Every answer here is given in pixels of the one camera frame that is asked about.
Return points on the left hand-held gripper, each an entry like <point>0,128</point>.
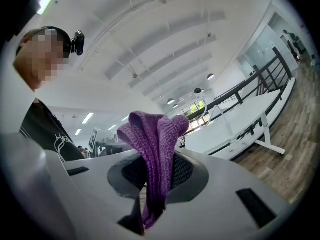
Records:
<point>94,137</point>

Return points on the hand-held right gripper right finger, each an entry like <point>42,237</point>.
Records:
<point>212,216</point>

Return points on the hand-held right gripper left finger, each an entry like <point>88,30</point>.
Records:
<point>87,196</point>

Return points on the purple cloth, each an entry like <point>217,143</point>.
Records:
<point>155,144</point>

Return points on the rectangular ceiling light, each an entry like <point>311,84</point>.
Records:
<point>78,132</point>
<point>112,127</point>
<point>87,118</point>

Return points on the person's black t-shirt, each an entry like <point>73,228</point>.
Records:
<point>50,136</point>

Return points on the white table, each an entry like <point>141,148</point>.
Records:
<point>225,129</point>

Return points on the person's head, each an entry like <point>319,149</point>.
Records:
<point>40,56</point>

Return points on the dark metal railing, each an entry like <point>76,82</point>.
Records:
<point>282,62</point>

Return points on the black head-mounted camera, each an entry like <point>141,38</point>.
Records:
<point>78,42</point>

